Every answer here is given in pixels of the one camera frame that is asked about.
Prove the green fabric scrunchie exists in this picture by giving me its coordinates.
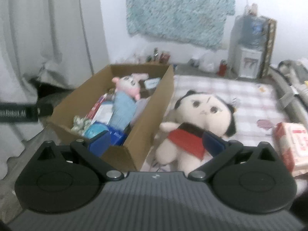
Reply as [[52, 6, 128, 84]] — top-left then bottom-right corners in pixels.
[[71, 116, 92, 136]]

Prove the blue tissue pack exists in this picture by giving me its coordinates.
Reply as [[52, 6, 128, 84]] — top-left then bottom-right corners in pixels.
[[83, 121, 127, 146]]

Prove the plush doll red dress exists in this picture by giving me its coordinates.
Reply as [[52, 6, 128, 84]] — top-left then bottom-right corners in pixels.
[[155, 90, 236, 175]]

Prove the white water dispenser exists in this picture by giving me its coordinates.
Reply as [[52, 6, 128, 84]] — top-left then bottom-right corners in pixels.
[[239, 46, 263, 79]]

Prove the light blue towel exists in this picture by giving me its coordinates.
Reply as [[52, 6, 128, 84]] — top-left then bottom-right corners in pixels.
[[109, 91, 137, 131]]

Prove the grey curtain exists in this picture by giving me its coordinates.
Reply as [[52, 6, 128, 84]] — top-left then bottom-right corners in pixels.
[[0, 0, 111, 181]]

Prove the white small box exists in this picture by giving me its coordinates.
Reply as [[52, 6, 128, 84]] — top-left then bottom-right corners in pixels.
[[144, 78, 161, 90]]

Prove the blue water jug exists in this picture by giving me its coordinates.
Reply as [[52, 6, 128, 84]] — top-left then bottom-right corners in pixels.
[[240, 15, 268, 49]]

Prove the red white wet wipes pack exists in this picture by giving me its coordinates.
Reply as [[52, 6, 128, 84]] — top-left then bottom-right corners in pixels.
[[274, 122, 308, 177]]

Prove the red thermos bottle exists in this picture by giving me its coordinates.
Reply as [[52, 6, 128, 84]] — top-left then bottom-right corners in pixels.
[[217, 59, 228, 77]]

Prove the pink plush toy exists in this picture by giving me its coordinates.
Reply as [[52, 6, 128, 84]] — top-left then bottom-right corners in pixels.
[[112, 73, 149, 101]]

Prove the white plastic bag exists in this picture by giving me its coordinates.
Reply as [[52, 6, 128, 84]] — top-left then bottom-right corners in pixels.
[[197, 52, 216, 73]]

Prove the teal floral wall cloth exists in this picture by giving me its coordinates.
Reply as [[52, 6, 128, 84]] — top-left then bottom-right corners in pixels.
[[126, 0, 235, 51]]

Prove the checkered bed sheet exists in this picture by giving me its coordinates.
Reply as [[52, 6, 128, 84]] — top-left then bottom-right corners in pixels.
[[140, 74, 308, 178]]

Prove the brown cardboard box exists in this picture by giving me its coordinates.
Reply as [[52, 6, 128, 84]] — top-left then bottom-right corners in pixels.
[[47, 64, 174, 172]]

